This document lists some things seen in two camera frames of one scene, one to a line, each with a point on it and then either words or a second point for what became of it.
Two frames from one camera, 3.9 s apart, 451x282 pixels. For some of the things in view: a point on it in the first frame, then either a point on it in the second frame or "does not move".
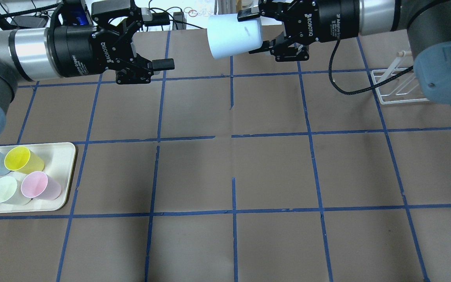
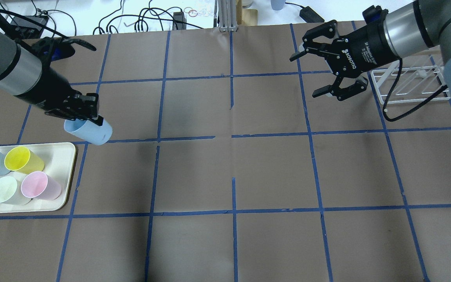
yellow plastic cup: [21, 159] does not move
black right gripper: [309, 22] → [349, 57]
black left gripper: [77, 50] → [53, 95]
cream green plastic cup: [6, 190] does not move
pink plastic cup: [38, 185] does not move
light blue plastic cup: [228, 37] → [88, 131]
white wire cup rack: [396, 85] does not move
